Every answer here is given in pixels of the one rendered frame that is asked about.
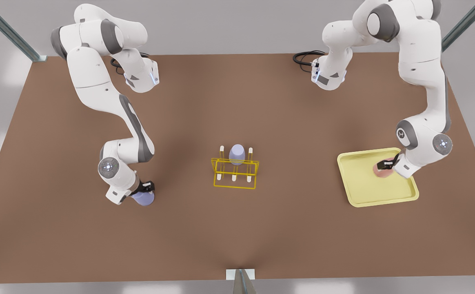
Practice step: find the pink cup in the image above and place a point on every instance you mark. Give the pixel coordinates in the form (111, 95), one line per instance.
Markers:
(384, 171)

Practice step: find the lavender cup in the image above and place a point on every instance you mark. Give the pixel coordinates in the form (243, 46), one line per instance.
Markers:
(143, 198)
(236, 154)

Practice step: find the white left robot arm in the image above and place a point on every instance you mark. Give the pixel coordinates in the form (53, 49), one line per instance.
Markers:
(421, 73)

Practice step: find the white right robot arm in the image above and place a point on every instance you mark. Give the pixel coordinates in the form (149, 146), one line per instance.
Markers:
(98, 85)

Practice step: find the pale yellow tray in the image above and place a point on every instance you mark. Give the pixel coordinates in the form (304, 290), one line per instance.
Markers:
(374, 179)

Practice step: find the silver frame post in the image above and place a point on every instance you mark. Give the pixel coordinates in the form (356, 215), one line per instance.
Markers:
(7, 30)
(240, 281)
(464, 22)

